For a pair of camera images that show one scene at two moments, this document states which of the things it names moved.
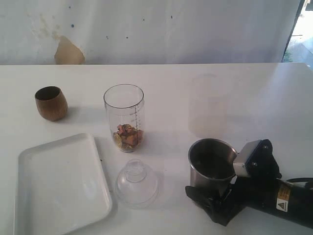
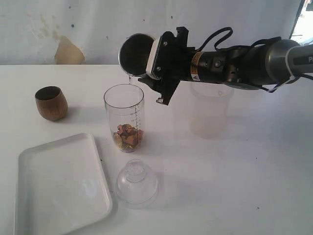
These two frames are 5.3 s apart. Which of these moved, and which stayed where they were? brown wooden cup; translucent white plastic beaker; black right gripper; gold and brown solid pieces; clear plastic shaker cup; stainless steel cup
Moved: stainless steel cup; black right gripper
Stayed: gold and brown solid pieces; translucent white plastic beaker; brown wooden cup; clear plastic shaker cup
